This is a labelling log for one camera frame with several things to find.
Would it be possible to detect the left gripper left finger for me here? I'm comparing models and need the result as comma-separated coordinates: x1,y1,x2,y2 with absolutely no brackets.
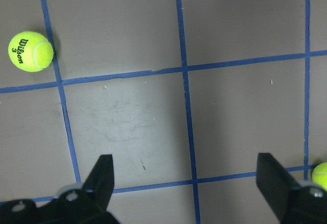
82,155,114,211

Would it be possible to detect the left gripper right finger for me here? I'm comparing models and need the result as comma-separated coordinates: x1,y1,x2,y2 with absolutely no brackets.
256,153,300,220

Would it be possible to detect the Wilson tennis ball far left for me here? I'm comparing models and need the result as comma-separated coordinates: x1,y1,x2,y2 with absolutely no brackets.
312,162,327,190

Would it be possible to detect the wilson tennis ball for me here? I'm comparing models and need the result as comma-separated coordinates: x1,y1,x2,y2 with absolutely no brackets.
8,31,54,72
312,162,327,190

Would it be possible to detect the Wilson tennis ball front left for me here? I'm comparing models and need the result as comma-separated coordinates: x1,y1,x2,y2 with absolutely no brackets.
8,31,54,72

